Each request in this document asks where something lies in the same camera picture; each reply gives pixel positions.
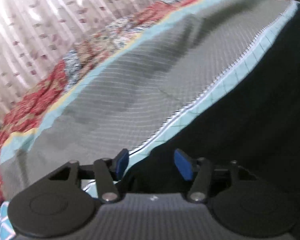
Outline black pants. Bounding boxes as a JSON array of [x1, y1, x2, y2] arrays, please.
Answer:
[[114, 4, 300, 239]]

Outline beige leaf pattern curtain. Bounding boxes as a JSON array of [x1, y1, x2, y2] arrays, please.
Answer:
[[0, 0, 156, 124]]

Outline patterned teal beige bedsheet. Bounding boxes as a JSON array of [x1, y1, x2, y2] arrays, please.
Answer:
[[0, 0, 298, 199]]

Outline red floral patchwork quilt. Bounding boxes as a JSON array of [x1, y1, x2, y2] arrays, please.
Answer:
[[0, 0, 197, 205]]

